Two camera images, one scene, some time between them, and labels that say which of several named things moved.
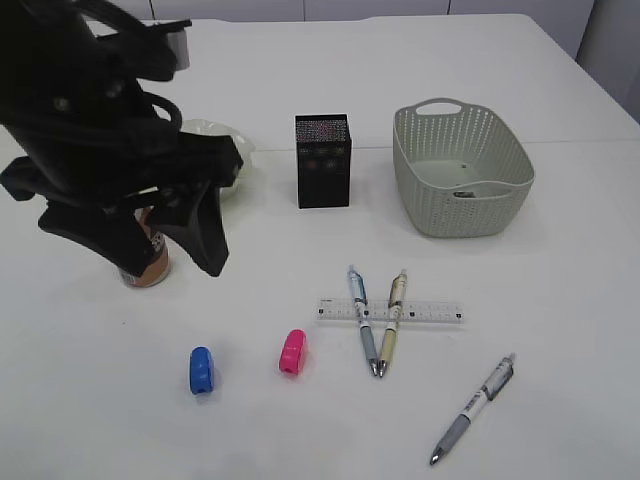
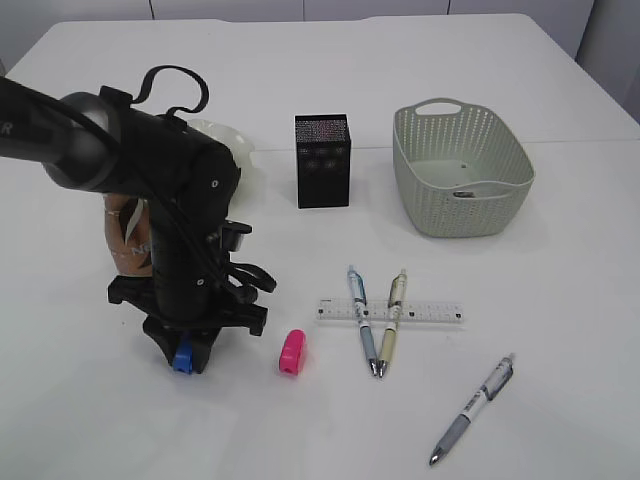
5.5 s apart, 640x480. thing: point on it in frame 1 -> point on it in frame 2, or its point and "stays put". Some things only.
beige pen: (395, 302) stays put
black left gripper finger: (119, 235) -> (166, 337)
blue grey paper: (462, 194) stays put
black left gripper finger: (191, 215) -> (202, 342)
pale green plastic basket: (461, 171) stays put
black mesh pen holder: (323, 143) stays put
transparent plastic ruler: (410, 310) stays put
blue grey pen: (361, 304) stays put
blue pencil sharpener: (201, 370) -> (183, 358)
